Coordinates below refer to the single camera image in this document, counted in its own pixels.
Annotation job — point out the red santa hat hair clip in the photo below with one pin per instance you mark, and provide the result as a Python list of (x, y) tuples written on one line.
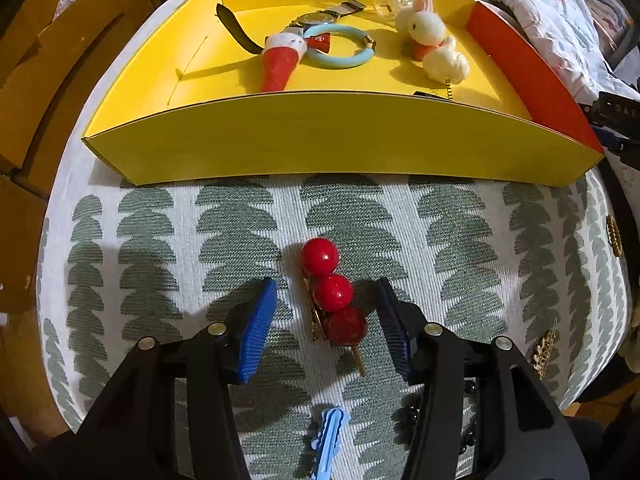
[(281, 62)]

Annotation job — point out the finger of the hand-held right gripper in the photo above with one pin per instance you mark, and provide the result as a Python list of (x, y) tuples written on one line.
[(609, 140)]

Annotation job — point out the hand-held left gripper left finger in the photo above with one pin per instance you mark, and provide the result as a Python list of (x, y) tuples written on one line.
[(257, 330)]

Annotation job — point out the red candied berry hair clip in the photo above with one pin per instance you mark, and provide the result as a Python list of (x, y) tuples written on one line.
[(334, 292)]

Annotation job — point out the blue hair clip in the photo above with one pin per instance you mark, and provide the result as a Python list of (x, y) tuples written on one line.
[(326, 440)]

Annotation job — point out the white rabbit plush hair clip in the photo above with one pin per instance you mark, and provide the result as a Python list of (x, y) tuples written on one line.
[(422, 25)]

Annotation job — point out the gold bead hair clip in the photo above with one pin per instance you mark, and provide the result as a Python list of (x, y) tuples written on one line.
[(613, 235)]

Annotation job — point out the white printed duvet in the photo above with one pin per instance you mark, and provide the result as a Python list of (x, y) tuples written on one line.
[(550, 15)]

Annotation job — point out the wooden wardrobe with drawers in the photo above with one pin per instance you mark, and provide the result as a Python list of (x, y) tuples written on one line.
[(35, 100)]

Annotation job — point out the yellow cardboard box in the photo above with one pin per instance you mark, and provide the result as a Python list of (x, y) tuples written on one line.
[(350, 140)]

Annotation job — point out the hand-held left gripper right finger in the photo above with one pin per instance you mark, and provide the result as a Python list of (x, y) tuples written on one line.
[(395, 330)]

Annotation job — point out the cream plush hair clip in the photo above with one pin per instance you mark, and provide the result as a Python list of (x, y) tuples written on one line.
[(446, 62)]

